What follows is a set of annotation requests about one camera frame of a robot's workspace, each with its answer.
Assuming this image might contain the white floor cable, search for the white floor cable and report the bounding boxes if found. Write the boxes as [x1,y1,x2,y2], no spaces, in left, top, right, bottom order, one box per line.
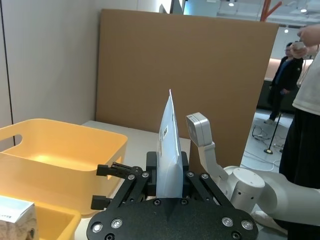
[242,149,283,172]

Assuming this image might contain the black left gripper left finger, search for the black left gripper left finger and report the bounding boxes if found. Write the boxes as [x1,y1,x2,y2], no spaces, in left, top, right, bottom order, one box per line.
[109,151,158,209]

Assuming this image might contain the dark low cabinet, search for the dark low cabinet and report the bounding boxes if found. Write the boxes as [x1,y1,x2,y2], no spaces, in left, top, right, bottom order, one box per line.
[256,76,299,112]

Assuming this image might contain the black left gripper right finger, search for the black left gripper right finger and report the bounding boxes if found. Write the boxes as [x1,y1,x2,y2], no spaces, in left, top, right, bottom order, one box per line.
[180,151,236,209]

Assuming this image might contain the thin pole with yellow base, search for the thin pole with yellow base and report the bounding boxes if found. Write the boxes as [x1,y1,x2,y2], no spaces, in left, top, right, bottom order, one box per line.
[264,111,284,155]

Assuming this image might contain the orange coat rack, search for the orange coat rack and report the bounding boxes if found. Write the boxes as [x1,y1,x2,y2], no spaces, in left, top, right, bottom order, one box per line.
[259,0,284,21]

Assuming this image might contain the small yellow plastic bin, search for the small yellow plastic bin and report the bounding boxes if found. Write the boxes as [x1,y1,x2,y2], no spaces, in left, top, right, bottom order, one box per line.
[34,201,82,240]

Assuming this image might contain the person's hand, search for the person's hand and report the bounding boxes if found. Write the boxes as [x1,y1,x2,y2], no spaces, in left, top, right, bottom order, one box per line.
[291,41,309,59]
[297,24,320,48]

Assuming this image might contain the large yellow plastic bin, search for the large yellow plastic bin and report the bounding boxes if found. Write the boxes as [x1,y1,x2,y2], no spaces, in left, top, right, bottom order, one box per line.
[0,118,129,217]

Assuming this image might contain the large brown cardboard panel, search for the large brown cardboard panel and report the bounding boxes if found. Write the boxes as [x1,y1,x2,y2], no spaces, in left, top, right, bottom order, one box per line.
[95,8,280,169]

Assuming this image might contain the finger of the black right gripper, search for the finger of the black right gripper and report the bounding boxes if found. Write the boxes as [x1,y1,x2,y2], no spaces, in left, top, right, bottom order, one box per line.
[90,194,113,211]
[96,161,141,180]

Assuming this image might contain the person in dark suit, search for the person in dark suit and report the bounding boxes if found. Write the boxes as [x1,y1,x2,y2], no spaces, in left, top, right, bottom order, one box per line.
[264,42,305,125]

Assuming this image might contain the white pouch with label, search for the white pouch with label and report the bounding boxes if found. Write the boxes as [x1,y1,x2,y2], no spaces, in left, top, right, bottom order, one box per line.
[155,89,185,200]

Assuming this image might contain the dark floor cable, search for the dark floor cable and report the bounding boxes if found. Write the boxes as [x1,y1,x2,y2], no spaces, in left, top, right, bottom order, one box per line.
[251,124,273,144]

